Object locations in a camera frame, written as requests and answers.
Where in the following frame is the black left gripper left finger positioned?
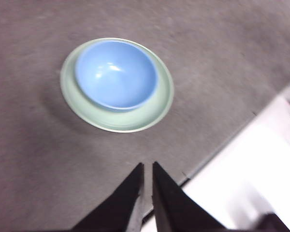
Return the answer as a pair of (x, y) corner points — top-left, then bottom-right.
(72, 162), (145, 232)

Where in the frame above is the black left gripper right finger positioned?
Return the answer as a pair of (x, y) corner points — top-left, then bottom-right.
(151, 161), (228, 232)

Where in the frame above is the green plate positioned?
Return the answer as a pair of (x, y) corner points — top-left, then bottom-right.
(59, 37), (175, 134)

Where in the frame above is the blue bowl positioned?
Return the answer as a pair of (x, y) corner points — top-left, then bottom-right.
(74, 40), (160, 111)

